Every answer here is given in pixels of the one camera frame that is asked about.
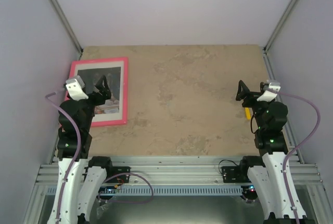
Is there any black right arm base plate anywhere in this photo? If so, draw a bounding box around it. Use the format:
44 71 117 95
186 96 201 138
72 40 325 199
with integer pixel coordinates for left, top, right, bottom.
221 166 244 183

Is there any cat photo in frame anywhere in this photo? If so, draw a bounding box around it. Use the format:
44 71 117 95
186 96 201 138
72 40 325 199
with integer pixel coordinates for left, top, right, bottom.
78 67 121 114

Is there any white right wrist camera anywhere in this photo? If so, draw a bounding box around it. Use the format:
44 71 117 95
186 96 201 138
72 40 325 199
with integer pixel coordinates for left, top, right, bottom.
257 80 280 102

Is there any grey slotted cable duct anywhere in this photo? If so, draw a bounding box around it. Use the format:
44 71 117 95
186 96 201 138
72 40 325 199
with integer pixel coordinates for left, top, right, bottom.
46 184 254 196

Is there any aluminium corner post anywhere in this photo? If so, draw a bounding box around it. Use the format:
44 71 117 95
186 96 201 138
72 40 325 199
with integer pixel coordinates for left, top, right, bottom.
49 0 83 60
263 0 299 54

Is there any yellow screwdriver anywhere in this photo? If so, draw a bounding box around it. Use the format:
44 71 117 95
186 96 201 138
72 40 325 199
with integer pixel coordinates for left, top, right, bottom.
245 108 252 120

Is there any right aluminium corner post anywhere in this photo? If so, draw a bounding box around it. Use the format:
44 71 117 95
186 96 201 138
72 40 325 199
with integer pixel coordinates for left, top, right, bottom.
263 0 299 54

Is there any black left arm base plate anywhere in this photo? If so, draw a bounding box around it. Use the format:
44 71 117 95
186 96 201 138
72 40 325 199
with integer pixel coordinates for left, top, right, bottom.
103 166 131 184

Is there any left aluminium corner post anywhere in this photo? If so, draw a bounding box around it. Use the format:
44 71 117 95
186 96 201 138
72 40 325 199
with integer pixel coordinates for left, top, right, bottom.
49 0 83 60

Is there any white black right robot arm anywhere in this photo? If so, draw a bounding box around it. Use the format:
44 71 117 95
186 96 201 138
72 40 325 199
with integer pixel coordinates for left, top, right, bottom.
236 81 315 223

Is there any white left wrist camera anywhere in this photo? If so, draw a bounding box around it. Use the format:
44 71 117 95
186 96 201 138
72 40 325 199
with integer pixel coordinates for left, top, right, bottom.
65 75 88 101

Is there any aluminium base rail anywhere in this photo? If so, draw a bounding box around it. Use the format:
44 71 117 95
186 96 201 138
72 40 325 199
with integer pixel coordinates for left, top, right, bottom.
35 155 323 186

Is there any pink picture frame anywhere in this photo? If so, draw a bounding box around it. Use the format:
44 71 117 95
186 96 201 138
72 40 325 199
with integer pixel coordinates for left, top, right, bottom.
70 57 129 127

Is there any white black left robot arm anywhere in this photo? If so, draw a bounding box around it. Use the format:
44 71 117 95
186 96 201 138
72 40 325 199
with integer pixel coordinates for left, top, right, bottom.
47 75 114 223

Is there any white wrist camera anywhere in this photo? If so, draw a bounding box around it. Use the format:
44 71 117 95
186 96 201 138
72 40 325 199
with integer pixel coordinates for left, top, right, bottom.
257 80 280 102
65 75 88 101

